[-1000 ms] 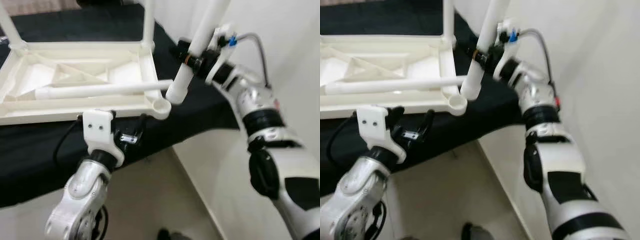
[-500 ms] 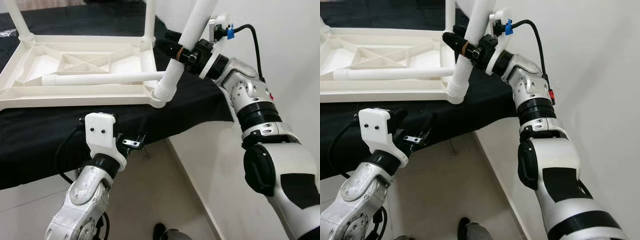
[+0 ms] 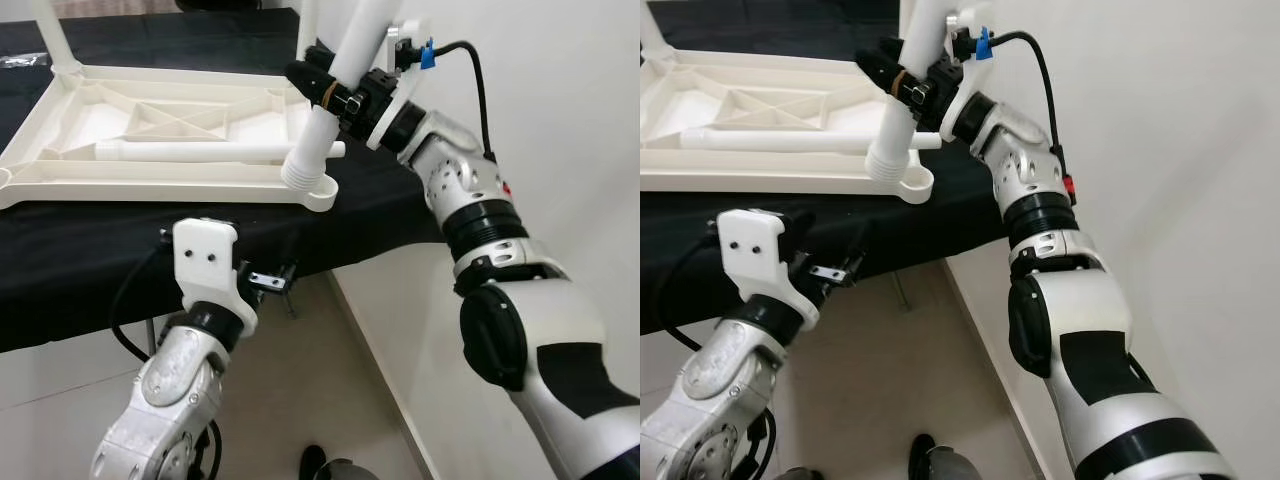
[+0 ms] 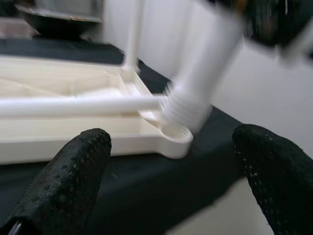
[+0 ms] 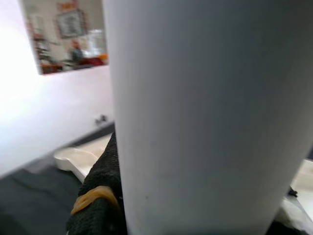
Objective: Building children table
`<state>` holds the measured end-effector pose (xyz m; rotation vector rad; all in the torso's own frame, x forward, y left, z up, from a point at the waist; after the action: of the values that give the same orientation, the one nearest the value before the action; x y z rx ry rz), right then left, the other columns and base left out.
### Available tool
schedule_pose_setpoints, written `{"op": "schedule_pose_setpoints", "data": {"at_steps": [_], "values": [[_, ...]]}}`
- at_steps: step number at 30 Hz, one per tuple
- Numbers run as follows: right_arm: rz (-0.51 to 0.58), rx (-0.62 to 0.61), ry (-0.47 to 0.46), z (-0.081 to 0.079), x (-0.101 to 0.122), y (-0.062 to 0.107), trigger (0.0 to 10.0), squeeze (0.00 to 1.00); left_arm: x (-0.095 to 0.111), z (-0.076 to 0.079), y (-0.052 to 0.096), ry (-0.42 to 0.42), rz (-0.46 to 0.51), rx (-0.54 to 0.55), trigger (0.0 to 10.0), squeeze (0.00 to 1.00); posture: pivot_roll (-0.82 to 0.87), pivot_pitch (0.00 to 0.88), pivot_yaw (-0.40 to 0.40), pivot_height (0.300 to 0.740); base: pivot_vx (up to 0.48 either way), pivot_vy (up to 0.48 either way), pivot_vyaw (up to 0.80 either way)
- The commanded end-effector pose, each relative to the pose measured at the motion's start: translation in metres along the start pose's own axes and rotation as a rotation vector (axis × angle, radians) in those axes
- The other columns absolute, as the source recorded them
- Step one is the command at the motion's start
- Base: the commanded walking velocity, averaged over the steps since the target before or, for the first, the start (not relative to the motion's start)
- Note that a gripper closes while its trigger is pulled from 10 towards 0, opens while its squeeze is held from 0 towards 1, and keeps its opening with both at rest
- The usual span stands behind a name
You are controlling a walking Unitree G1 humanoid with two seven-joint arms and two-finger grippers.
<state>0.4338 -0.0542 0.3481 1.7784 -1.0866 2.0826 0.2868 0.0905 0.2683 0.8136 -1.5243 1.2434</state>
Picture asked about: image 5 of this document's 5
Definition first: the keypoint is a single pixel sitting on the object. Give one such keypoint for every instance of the black wall charger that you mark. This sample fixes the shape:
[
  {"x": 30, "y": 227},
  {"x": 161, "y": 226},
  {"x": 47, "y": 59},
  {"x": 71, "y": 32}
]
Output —
[{"x": 101, "y": 119}]

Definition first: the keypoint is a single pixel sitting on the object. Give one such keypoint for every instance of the framed wall picture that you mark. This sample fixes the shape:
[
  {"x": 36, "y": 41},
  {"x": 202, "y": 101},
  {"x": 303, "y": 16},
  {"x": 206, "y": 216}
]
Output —
[{"x": 71, "y": 23}]

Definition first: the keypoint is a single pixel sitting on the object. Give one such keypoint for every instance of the tan rubber band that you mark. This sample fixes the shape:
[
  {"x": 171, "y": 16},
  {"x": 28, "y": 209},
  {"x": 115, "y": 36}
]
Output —
[{"x": 93, "y": 195}]

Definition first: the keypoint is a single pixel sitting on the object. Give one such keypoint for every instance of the white plastic table leg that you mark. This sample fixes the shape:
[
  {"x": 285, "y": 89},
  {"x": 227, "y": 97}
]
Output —
[{"x": 207, "y": 110}]

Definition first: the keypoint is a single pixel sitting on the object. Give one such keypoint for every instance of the black tablecloth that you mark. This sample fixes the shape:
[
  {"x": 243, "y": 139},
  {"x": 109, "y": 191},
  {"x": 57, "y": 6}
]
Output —
[{"x": 36, "y": 200}]

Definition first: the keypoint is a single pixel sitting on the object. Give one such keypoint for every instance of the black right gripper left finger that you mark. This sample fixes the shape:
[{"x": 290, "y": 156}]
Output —
[{"x": 102, "y": 176}]

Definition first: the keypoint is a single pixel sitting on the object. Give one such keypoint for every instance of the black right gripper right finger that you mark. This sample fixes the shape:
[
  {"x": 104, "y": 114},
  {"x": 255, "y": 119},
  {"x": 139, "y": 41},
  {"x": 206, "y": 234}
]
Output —
[{"x": 288, "y": 230}]

